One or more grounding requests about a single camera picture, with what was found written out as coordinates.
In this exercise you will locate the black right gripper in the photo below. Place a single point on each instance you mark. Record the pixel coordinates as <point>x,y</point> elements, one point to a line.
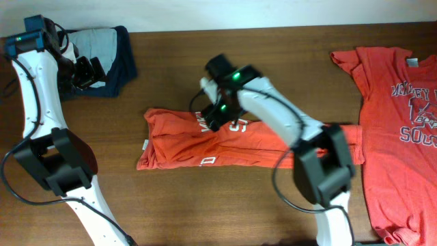
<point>214,118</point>

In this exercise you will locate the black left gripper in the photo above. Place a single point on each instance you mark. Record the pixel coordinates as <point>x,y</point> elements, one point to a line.
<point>89,77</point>

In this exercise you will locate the orange Fram t-shirt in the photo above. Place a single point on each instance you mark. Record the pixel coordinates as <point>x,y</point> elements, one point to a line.
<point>182,139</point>

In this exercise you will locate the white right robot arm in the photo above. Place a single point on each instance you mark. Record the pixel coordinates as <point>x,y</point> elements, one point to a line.
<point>322,162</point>

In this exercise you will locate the light grey folded shirt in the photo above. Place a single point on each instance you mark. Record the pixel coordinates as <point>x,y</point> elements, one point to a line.
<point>100,43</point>

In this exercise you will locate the dark navy folded garment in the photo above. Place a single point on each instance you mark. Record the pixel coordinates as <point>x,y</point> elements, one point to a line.
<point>123,70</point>

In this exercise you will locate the red soccer t-shirt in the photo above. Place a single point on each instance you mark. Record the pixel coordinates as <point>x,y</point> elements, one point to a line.
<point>398,118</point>

